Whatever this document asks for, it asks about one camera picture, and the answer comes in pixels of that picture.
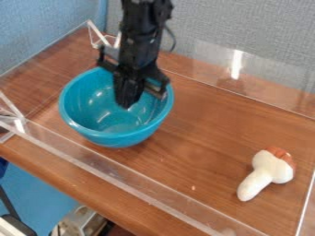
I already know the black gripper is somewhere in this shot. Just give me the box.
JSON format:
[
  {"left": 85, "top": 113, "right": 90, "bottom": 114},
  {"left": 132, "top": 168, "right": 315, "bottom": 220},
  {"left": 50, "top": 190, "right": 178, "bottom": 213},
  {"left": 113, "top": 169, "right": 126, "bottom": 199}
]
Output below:
[{"left": 97, "top": 38, "right": 169, "bottom": 107}]

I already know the toy mushroom brown cap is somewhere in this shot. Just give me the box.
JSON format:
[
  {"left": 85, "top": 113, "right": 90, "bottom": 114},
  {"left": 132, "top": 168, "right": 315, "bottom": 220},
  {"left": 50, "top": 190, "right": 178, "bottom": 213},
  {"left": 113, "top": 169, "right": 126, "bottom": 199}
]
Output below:
[{"left": 236, "top": 146, "right": 296, "bottom": 202}]

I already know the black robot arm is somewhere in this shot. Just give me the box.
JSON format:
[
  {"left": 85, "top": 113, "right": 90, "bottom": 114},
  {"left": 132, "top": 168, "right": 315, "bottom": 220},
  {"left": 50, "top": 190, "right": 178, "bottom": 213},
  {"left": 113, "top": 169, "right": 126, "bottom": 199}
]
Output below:
[{"left": 97, "top": 0, "right": 173, "bottom": 109}]

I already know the blue plastic bowl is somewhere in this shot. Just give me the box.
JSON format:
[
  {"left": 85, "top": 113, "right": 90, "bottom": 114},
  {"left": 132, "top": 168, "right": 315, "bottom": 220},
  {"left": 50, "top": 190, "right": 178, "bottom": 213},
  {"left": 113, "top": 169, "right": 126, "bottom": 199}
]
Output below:
[{"left": 57, "top": 67, "right": 174, "bottom": 148}]

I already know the clear acrylic back barrier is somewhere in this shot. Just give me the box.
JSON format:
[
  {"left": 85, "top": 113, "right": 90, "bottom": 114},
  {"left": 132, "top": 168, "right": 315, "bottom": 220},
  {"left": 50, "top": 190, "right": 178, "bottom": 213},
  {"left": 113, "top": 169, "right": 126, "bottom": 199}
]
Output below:
[{"left": 158, "top": 41, "right": 315, "bottom": 120}]

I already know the clear acrylic barrier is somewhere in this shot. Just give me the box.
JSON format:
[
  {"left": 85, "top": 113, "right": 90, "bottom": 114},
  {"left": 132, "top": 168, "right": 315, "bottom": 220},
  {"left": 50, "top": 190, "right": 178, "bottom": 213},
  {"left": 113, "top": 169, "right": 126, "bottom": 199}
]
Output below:
[
  {"left": 2, "top": 120, "right": 268, "bottom": 236},
  {"left": 158, "top": 41, "right": 315, "bottom": 120},
  {"left": 295, "top": 178, "right": 315, "bottom": 236}
]

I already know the clear acrylic front barrier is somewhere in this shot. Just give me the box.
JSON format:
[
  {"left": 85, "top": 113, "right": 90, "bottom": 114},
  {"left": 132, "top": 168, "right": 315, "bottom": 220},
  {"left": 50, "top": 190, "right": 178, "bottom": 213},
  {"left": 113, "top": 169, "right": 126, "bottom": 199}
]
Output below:
[{"left": 2, "top": 120, "right": 268, "bottom": 236}]

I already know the white power strip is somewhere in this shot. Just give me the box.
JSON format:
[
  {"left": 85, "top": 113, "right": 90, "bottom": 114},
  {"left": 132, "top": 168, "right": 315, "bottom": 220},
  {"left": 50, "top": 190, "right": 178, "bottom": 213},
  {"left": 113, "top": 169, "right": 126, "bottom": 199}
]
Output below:
[{"left": 49, "top": 206, "right": 108, "bottom": 236}]

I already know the black stand leg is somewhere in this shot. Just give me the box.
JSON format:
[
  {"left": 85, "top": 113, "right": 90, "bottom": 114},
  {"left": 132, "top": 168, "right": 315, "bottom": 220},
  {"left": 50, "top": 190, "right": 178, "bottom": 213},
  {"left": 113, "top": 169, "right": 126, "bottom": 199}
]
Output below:
[{"left": 0, "top": 185, "right": 38, "bottom": 236}]

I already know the clear acrylic right barrier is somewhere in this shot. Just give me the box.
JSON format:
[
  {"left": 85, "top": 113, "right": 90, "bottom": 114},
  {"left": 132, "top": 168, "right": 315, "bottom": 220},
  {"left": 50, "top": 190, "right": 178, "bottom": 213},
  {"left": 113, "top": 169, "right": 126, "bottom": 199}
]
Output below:
[{"left": 295, "top": 178, "right": 315, "bottom": 236}]

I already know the clear acrylic corner bracket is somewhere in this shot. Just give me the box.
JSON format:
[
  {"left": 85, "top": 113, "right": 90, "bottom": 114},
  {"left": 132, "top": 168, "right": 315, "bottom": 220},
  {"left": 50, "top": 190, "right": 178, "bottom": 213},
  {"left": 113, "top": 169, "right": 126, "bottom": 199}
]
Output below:
[{"left": 86, "top": 19, "right": 121, "bottom": 52}]

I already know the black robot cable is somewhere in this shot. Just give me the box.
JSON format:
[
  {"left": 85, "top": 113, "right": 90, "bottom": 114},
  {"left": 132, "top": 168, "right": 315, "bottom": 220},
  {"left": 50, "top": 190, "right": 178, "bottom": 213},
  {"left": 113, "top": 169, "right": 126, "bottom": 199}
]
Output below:
[{"left": 161, "top": 24, "right": 178, "bottom": 53}]

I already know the clear acrylic left bracket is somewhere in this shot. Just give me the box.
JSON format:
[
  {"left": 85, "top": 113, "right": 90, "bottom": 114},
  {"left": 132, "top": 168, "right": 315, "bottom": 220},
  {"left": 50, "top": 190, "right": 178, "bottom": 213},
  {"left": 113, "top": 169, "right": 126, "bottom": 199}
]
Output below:
[{"left": 0, "top": 90, "right": 26, "bottom": 144}]

